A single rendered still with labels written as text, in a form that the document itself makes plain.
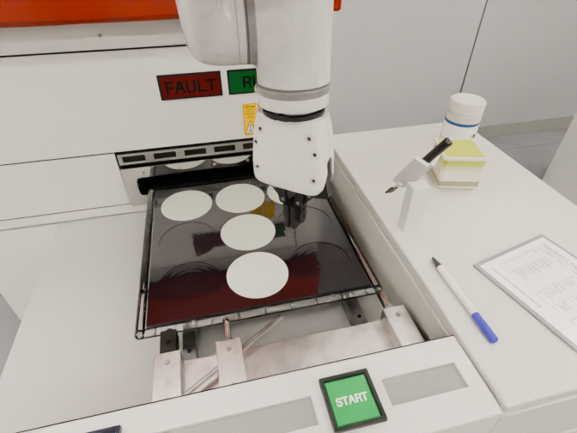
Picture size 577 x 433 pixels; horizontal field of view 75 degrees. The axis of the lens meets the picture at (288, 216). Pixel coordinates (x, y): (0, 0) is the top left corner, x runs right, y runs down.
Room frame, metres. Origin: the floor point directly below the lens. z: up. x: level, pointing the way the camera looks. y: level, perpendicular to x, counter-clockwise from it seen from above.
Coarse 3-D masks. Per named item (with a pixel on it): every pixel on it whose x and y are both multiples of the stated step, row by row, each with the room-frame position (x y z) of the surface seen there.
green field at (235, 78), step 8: (232, 72) 0.74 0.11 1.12; (240, 72) 0.74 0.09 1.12; (248, 72) 0.74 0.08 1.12; (256, 72) 0.75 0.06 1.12; (232, 80) 0.74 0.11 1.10; (240, 80) 0.74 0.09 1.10; (248, 80) 0.74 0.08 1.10; (256, 80) 0.75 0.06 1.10; (232, 88) 0.73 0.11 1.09; (240, 88) 0.74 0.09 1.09; (248, 88) 0.74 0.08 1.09
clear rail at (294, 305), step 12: (360, 288) 0.39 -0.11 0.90; (372, 288) 0.39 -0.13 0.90; (300, 300) 0.36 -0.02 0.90; (312, 300) 0.36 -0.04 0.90; (324, 300) 0.36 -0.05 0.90; (336, 300) 0.37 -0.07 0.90; (240, 312) 0.34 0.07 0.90; (252, 312) 0.34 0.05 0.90; (264, 312) 0.34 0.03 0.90; (276, 312) 0.35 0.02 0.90; (180, 324) 0.32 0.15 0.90; (192, 324) 0.32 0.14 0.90; (204, 324) 0.32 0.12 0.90; (216, 324) 0.33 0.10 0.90; (144, 336) 0.30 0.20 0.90; (156, 336) 0.31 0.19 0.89
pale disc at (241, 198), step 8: (240, 184) 0.68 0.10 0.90; (224, 192) 0.65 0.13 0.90; (232, 192) 0.65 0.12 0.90; (240, 192) 0.65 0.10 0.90; (248, 192) 0.65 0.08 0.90; (256, 192) 0.65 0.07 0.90; (216, 200) 0.62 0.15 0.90; (224, 200) 0.62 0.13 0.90; (232, 200) 0.62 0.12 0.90; (240, 200) 0.62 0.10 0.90; (248, 200) 0.62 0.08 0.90; (256, 200) 0.62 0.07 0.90; (224, 208) 0.59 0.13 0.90; (232, 208) 0.59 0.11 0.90; (240, 208) 0.59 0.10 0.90; (248, 208) 0.59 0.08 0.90
